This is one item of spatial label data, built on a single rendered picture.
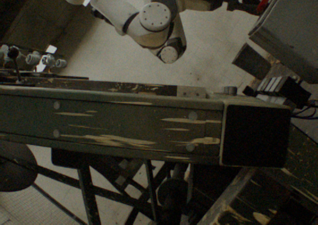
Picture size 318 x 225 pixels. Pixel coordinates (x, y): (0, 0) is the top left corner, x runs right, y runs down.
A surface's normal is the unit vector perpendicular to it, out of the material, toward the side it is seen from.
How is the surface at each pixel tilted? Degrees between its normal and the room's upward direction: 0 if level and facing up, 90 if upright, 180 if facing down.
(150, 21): 90
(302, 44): 90
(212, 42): 90
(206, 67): 90
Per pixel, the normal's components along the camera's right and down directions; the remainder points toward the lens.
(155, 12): 0.07, -0.22
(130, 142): -0.12, 0.06
